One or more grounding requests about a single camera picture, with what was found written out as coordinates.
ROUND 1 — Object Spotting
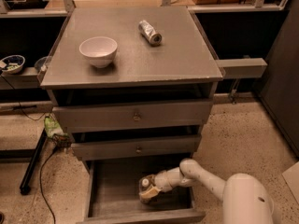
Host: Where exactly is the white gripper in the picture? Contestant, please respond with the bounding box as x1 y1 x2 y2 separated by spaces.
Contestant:
139 167 193 203

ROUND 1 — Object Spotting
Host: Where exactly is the clear plastic bottle white cap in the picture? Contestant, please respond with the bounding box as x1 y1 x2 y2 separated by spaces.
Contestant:
139 178 150 193

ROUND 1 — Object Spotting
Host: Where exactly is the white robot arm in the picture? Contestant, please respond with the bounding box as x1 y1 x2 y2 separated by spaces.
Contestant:
139 159 281 224

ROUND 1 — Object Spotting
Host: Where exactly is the grey bottom drawer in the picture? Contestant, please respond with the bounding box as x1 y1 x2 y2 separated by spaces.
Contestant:
77 154 206 224

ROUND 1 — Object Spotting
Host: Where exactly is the grey drawer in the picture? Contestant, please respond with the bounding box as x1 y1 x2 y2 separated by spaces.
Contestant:
71 134 202 161
53 99 213 133
77 154 206 224

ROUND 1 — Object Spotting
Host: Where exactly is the grey middle drawer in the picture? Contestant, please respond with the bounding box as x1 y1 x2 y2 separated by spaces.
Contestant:
71 134 202 161

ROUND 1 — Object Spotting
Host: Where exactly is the grey top drawer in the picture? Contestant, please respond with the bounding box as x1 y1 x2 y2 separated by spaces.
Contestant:
53 99 213 133

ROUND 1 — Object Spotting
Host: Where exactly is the grey drawer cabinet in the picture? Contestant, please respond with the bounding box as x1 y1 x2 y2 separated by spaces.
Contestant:
36 5 225 224

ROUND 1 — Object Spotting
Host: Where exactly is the green snack bag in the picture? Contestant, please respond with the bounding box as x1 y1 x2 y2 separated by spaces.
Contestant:
44 116 68 141

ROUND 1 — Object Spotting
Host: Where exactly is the black metal bar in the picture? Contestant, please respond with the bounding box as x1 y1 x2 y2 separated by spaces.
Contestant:
20 130 47 195

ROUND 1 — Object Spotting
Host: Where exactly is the white ceramic bowl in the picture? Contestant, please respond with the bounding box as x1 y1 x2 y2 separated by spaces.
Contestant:
79 36 118 68

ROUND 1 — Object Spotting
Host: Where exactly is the silver crushed can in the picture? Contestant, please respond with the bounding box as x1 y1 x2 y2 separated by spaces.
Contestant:
138 20 162 46

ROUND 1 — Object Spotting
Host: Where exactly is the grey side shelf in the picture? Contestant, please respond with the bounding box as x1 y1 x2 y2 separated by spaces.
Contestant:
216 58 267 79

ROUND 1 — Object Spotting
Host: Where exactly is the dark cabinet at right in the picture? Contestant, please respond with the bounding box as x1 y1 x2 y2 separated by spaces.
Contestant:
255 0 299 157

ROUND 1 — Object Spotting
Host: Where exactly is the grey left bench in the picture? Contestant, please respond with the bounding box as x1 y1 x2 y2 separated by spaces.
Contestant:
0 67 39 90

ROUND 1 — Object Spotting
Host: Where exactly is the small glass bowl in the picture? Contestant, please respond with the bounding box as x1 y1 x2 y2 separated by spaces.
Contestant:
34 56 52 73

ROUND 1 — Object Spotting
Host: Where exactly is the blue patterned bowl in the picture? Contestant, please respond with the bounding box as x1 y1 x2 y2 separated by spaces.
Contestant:
0 55 25 75

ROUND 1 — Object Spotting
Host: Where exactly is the black floor cable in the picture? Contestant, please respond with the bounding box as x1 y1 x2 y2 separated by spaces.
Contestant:
38 145 60 224

